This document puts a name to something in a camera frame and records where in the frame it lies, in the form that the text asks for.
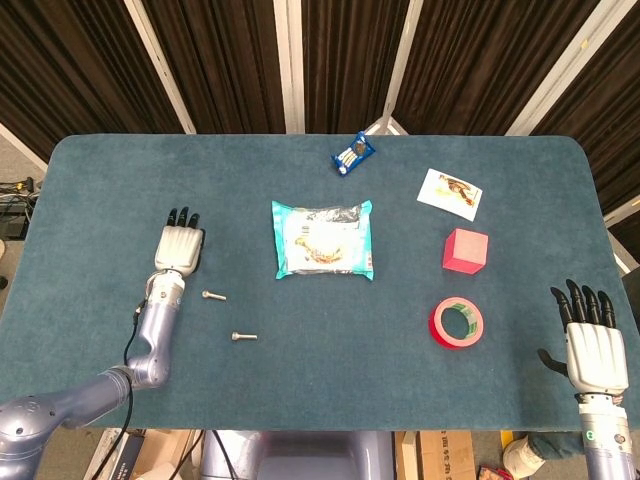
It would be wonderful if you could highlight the brown cardboard box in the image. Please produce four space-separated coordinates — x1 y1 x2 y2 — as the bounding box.
418 429 476 480
127 429 201 480

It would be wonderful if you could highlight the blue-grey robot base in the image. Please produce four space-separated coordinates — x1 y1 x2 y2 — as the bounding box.
199 429 396 480

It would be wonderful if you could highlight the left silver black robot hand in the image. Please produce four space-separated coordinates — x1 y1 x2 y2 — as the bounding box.
153 206 207 278

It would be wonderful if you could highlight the dark brown curtain panel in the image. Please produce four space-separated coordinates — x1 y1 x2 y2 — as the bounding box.
0 0 182 164
529 0 640 236
393 0 601 137
301 0 411 135
142 0 287 135

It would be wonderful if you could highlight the teal felt table cover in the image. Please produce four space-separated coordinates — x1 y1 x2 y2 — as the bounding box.
0 133 640 432

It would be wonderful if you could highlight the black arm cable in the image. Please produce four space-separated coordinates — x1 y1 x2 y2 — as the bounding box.
89 298 149 480

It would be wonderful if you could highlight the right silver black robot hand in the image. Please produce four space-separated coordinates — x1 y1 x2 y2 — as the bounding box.
537 278 630 396

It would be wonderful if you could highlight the red tape roll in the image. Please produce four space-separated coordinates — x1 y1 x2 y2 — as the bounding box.
427 296 485 351

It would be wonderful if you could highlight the teal clear food package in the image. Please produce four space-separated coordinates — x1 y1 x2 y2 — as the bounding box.
271 199 375 282

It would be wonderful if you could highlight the white partition frame post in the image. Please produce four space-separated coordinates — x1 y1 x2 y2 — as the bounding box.
0 122 49 174
367 0 426 136
602 192 640 275
504 0 624 137
272 0 306 135
123 0 197 135

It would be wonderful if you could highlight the pink foam cube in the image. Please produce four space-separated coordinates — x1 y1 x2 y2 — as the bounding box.
441 227 490 276

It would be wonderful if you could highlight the blue cookie packet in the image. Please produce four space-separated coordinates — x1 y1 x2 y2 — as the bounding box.
329 130 376 179

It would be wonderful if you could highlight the black power strip with cables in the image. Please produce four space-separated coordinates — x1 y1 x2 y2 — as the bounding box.
0 177 40 240

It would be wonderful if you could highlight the white playing card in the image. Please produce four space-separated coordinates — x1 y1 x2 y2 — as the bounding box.
416 168 484 222

